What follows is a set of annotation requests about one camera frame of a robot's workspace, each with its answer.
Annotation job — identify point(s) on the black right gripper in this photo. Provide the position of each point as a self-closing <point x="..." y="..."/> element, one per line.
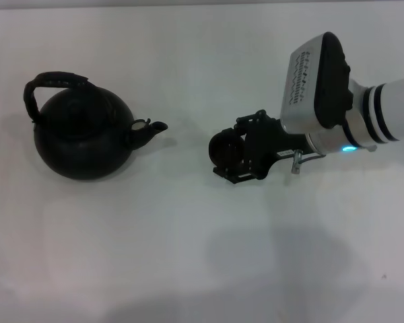
<point x="272" y="141"/>

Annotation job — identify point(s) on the small dark teacup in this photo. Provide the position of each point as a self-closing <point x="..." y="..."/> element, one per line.
<point x="222" y="149"/>

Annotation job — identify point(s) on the white tablecloth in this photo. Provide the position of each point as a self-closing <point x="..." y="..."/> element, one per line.
<point x="202" y="235"/>

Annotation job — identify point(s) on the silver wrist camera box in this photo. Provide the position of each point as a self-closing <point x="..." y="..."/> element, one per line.
<point x="299" y="94"/>

